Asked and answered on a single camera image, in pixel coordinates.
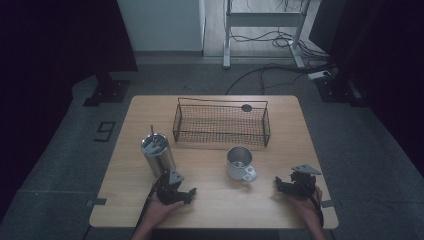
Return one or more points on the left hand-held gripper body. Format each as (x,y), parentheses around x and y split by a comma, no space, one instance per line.
(168,191)

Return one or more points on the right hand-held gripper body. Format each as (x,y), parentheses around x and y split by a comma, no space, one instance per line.
(302,185)

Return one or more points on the tall stainless steel tumbler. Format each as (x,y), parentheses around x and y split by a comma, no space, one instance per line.
(160,160)

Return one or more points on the white mug with steel interior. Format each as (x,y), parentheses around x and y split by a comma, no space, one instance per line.
(237,168)

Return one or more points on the person's left hand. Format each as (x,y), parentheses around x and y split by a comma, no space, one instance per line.
(156,213)

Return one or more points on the person's right hand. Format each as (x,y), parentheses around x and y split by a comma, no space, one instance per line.
(311,208)

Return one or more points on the grey tape piece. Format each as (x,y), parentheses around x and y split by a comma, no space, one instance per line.
(97,202)
(327,203)

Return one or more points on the dark round table grommet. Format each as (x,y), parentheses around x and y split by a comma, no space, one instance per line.
(246,107)

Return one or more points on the black stand base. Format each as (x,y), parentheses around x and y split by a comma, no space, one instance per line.
(108,91)
(335,90)

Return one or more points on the white power strip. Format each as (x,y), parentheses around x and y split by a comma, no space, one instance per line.
(319,75)

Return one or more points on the dark curtain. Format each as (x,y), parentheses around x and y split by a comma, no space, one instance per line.
(383,43)

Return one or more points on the white metal desk frame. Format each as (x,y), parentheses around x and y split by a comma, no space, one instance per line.
(263,19)

